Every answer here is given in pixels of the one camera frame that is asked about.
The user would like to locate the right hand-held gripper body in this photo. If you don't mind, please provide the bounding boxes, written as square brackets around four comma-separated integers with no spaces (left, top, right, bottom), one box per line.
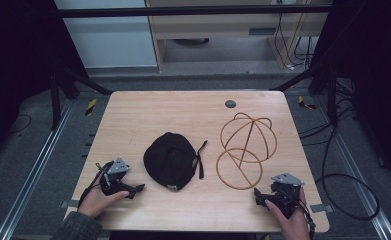
[269,172,306,220]

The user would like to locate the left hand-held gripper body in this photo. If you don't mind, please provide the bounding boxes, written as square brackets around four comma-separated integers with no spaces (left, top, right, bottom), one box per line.
[97,157,133,198]

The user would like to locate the black cap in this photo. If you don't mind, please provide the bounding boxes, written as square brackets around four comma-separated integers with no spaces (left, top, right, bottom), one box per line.
[142,131,209,193]

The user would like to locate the golden wire hat stand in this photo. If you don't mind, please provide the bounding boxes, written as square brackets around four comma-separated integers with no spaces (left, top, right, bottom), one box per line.
[215,112,279,191]

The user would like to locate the person's right hand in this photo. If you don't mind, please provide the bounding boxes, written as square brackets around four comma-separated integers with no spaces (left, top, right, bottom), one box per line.
[264,187,312,240]

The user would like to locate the person's left hand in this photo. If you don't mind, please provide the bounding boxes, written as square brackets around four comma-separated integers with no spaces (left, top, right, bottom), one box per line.
[77,173,130,220]

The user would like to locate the yellow black striped tape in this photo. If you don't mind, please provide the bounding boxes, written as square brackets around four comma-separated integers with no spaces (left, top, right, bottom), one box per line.
[297,95,317,111]
[84,98,98,117]

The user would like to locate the black metal stand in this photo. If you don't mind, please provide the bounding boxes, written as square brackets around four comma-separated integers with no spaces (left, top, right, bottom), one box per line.
[270,62,340,127]
[48,62,113,132]

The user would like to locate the white cabinet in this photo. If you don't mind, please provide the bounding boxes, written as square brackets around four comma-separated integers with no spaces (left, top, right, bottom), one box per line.
[53,0,159,70]

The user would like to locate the dark curtain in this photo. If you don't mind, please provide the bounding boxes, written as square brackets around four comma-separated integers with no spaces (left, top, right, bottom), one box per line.
[311,0,391,188]
[0,0,89,169]

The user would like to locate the light wooden desk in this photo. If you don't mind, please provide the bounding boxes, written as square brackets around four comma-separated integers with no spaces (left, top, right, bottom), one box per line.
[144,0,334,73]

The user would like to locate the right hand-held gripper cable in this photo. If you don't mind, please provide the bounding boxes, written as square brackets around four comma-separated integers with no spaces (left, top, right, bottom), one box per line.
[282,189,317,240]

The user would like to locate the hand-held gripper cable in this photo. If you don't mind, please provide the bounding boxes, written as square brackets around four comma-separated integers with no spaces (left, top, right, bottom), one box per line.
[282,189,317,240]
[77,161,115,208]

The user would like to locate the left hand-held gripper cable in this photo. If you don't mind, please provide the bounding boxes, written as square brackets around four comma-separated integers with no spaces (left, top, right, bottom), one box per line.
[77,161,115,208]

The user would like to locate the grey metal table bracket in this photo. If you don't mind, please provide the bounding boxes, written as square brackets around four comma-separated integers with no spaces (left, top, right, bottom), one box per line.
[309,203,335,214]
[60,199,81,210]

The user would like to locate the black looped floor cable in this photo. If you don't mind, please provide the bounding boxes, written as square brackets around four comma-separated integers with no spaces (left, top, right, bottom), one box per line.
[297,113,381,222]

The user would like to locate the aluminium floor rail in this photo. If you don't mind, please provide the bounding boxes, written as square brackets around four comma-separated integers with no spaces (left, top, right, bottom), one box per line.
[0,99,76,240]
[315,95,391,240]

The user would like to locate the thin black floor cable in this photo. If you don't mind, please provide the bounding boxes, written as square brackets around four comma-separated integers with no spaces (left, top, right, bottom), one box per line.
[7,113,33,136]

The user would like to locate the bundle of hanging desk cables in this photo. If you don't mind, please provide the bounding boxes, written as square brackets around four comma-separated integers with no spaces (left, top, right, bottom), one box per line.
[273,12,315,72]

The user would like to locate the black horizontal frame bar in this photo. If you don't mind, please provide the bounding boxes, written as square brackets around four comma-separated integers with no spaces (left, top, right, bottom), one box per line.
[57,4,333,19]

